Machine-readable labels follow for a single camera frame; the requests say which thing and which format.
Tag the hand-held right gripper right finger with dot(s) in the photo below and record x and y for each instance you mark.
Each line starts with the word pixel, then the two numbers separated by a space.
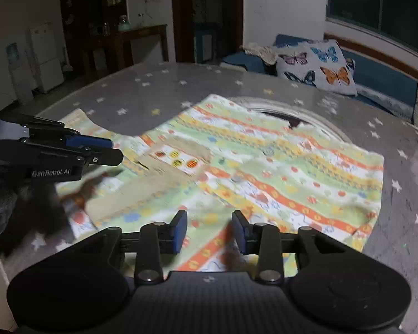
pixel 238 233

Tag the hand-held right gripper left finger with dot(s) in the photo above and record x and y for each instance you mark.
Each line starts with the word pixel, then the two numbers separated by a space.
pixel 181 231

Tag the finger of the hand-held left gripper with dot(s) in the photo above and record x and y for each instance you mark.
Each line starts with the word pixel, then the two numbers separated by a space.
pixel 87 142
pixel 104 156

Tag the colourful printed children's garment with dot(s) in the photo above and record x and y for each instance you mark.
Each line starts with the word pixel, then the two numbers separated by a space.
pixel 282 181

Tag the white water dispenser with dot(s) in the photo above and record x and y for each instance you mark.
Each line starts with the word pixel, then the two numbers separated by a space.
pixel 18 73

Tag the white refrigerator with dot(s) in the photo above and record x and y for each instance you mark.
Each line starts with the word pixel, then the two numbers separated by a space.
pixel 47 59

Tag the dark wooden side table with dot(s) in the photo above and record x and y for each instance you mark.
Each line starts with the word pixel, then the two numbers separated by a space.
pixel 142 32

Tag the green glass jar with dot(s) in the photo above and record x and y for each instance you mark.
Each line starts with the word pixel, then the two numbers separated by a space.
pixel 124 23

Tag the dark wooden shelf cabinet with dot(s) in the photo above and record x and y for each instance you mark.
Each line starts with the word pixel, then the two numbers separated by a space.
pixel 90 3

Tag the blue and white storage box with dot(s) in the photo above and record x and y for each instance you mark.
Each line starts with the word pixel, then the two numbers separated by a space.
pixel 205 43

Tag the cream knitted cloth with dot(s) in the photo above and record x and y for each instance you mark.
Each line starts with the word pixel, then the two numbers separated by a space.
pixel 261 51

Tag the butterfly printed pillow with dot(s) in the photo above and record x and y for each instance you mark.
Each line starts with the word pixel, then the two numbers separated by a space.
pixel 317 62

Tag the blue sofa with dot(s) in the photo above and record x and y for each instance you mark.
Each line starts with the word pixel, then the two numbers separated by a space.
pixel 386 83

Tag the dark window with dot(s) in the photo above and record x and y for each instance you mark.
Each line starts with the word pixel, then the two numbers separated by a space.
pixel 386 0

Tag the dark wooden door frame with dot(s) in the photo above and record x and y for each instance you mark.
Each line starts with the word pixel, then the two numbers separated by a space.
pixel 181 14

